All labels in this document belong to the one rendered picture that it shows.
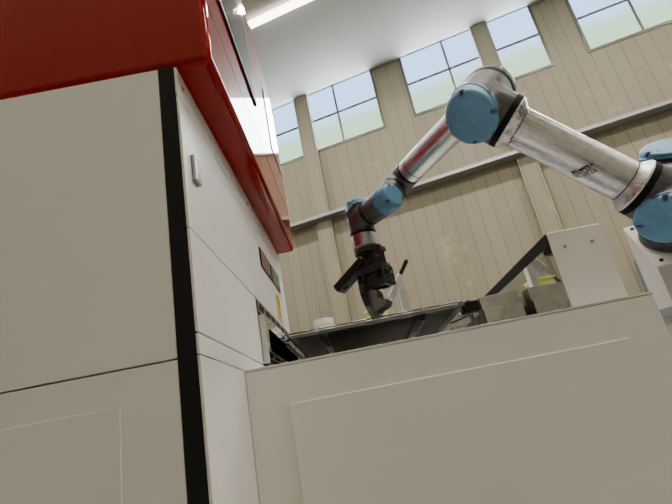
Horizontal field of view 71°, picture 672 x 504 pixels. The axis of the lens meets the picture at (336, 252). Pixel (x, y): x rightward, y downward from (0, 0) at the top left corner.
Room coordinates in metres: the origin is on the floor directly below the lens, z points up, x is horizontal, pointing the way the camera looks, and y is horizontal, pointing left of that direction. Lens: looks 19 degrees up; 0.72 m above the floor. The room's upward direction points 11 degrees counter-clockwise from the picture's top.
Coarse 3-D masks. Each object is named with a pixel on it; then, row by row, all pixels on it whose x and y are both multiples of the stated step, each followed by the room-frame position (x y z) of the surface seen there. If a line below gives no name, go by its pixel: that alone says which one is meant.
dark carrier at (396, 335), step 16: (400, 320) 0.98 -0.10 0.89; (432, 320) 1.05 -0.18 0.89; (320, 336) 0.98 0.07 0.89; (336, 336) 1.02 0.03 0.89; (352, 336) 1.06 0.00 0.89; (368, 336) 1.10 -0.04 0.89; (384, 336) 1.15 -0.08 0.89; (400, 336) 1.20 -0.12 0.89; (416, 336) 1.26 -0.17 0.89; (304, 352) 1.16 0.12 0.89; (320, 352) 1.21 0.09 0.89; (336, 352) 1.27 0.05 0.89
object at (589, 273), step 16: (592, 224) 0.78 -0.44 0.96; (560, 240) 0.78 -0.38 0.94; (576, 240) 0.78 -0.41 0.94; (592, 240) 0.78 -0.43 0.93; (560, 256) 0.78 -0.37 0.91; (576, 256) 0.78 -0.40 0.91; (592, 256) 0.78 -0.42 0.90; (608, 256) 0.78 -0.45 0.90; (560, 272) 0.78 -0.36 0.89; (576, 272) 0.78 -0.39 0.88; (592, 272) 0.78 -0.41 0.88; (608, 272) 0.78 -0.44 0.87; (576, 288) 0.78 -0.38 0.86; (592, 288) 0.78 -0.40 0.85; (608, 288) 0.78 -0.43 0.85; (624, 288) 0.78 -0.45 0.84; (576, 304) 0.78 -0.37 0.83
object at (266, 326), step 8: (264, 320) 0.88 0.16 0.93; (264, 328) 0.88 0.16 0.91; (272, 328) 0.96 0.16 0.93; (264, 336) 0.88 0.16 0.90; (272, 336) 1.00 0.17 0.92; (280, 336) 1.05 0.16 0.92; (264, 344) 0.88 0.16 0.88; (280, 344) 1.12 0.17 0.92; (264, 352) 0.88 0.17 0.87; (272, 352) 0.92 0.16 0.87; (288, 352) 1.26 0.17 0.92; (264, 360) 0.88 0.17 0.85; (272, 360) 0.91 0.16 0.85; (280, 360) 1.00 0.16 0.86
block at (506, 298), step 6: (498, 294) 0.96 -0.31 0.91; (504, 294) 0.96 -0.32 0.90; (510, 294) 0.96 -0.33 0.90; (516, 294) 0.96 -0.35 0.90; (480, 300) 0.96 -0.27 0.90; (486, 300) 0.96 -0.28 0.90; (492, 300) 0.96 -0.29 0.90; (498, 300) 0.96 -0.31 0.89; (504, 300) 0.96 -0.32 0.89; (510, 300) 0.96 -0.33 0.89; (516, 300) 0.96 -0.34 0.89; (480, 306) 0.97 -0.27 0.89; (486, 306) 0.96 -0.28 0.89; (492, 306) 0.96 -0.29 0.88; (498, 306) 0.96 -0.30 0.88; (480, 312) 0.98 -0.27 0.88
